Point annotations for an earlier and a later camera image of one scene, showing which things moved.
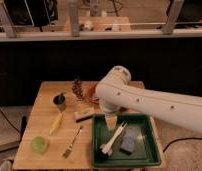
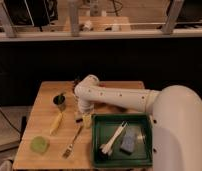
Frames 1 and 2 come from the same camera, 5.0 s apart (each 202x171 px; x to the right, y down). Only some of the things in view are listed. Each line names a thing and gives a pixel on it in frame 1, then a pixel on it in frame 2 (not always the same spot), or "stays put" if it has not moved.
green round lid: (39, 144) stays put
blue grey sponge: (129, 139) stays put
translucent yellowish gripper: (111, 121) to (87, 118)
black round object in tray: (101, 157) stays put
